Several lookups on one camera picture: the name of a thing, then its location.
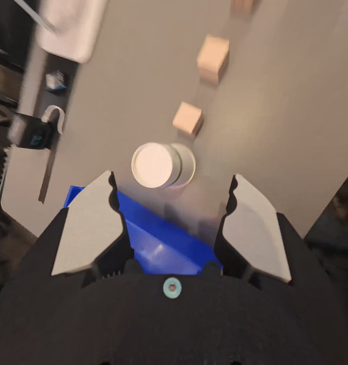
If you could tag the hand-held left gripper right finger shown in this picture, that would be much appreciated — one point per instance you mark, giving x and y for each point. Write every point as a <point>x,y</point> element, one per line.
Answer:
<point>254,233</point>

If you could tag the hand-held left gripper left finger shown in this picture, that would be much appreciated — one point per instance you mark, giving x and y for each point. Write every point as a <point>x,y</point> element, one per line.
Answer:
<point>88,228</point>

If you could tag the blue plastic bin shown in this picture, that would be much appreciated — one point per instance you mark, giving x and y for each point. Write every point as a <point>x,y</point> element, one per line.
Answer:
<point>162,228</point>

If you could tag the white cup green band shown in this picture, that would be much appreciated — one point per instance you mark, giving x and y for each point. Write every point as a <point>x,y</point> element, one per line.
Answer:
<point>154,165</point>

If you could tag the wooden cube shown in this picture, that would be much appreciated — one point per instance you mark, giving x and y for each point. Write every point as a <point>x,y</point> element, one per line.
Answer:
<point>242,5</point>
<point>186,118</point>
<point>212,57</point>

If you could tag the black charger box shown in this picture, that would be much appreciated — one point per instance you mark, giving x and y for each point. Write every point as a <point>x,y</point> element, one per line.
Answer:
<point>28,131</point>

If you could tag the small black blue device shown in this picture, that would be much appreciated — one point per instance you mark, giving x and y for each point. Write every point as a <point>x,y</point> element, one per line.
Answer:
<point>56,81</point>

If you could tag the instruction sheet stand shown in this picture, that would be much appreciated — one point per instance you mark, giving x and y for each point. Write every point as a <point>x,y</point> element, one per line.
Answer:
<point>68,28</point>

